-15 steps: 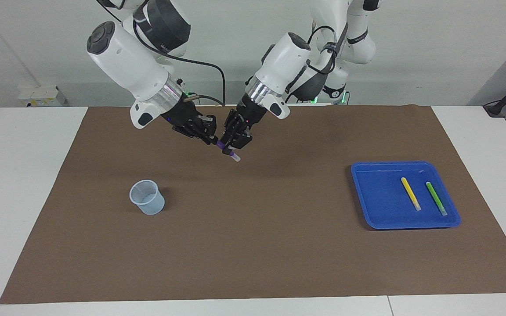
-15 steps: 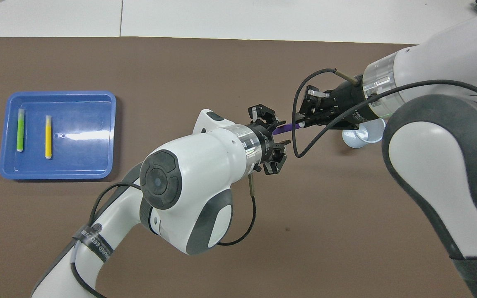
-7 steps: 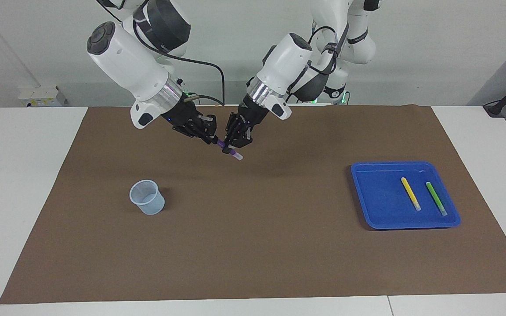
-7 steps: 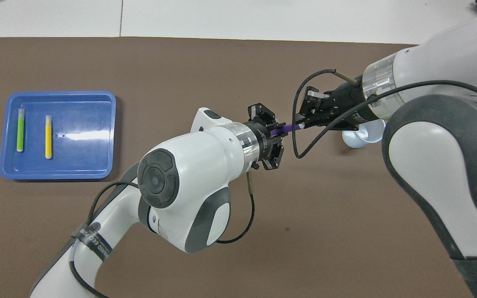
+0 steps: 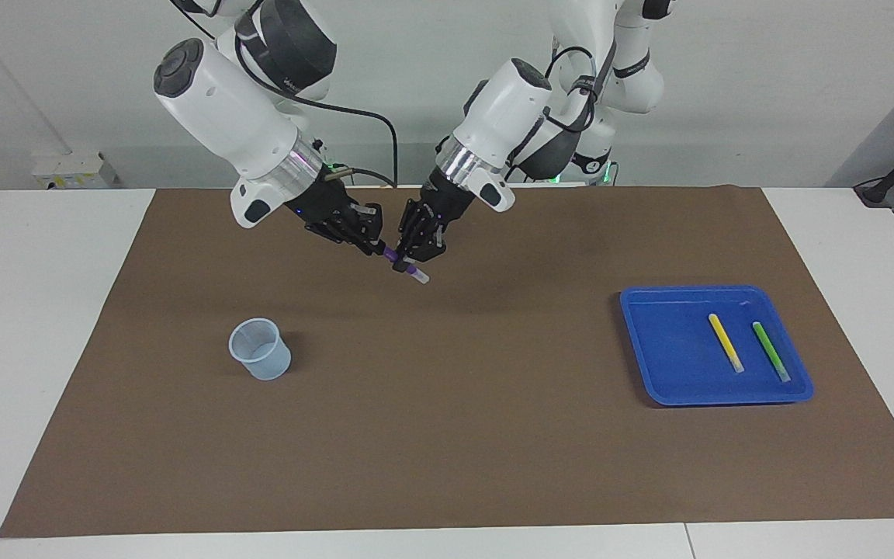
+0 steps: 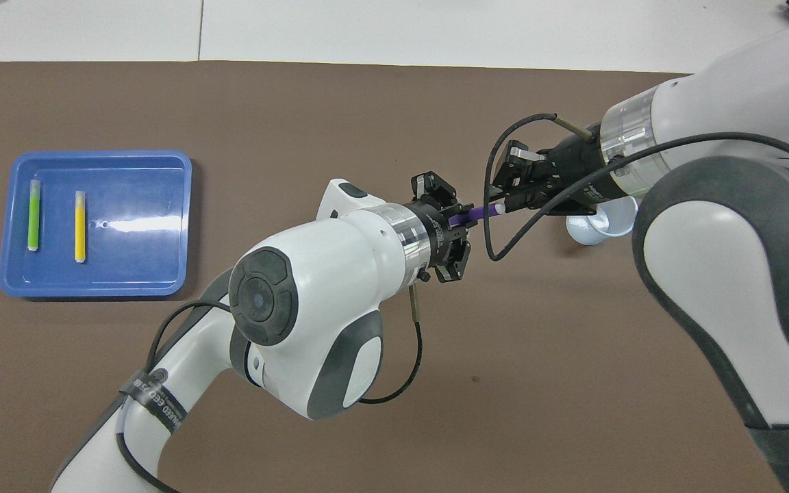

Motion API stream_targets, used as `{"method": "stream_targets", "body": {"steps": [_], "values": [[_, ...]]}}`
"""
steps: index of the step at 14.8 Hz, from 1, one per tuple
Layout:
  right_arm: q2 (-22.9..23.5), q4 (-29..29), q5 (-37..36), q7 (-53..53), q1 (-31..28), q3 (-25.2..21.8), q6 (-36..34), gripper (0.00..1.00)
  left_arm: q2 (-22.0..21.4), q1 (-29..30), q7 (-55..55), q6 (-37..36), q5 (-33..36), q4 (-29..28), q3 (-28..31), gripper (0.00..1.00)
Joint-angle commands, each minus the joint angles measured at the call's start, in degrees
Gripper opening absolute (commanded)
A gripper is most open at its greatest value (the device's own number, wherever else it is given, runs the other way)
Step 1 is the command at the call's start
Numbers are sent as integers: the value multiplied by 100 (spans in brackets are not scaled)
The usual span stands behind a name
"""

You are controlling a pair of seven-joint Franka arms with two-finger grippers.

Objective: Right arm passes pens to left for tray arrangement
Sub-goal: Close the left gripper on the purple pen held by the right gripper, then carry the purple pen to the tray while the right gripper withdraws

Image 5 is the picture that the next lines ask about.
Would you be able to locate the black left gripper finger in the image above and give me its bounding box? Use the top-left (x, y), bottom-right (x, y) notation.
top-left (397, 200), bottom-right (421, 251)
top-left (393, 229), bottom-right (448, 274)

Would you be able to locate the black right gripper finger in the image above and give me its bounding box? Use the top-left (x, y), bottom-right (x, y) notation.
top-left (338, 231), bottom-right (387, 257)
top-left (355, 202), bottom-right (384, 238)

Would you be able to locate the purple pen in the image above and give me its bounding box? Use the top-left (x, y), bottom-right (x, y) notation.
top-left (381, 245), bottom-right (431, 285)

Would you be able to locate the yellow pen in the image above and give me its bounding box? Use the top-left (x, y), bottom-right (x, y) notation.
top-left (708, 313), bottom-right (746, 374)

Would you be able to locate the green pen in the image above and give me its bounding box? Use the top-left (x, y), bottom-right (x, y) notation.
top-left (752, 321), bottom-right (792, 383)

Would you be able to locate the blue plastic tray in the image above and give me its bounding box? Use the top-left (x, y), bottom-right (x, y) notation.
top-left (620, 285), bottom-right (815, 407)

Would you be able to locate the clear plastic cup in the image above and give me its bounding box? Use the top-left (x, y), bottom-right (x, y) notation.
top-left (228, 318), bottom-right (293, 381)

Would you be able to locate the brown table mat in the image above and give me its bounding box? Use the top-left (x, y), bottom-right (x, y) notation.
top-left (0, 185), bottom-right (894, 538)

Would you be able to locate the white power strip box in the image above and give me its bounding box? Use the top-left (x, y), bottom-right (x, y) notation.
top-left (32, 151), bottom-right (120, 189)

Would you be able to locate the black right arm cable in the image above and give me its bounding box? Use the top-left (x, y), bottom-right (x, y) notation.
top-left (172, 0), bottom-right (400, 189)

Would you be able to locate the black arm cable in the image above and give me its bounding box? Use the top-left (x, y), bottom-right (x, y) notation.
top-left (505, 43), bottom-right (619, 183)
top-left (172, 0), bottom-right (400, 189)

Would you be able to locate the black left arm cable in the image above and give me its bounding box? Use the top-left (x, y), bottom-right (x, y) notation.
top-left (505, 43), bottom-right (619, 183)

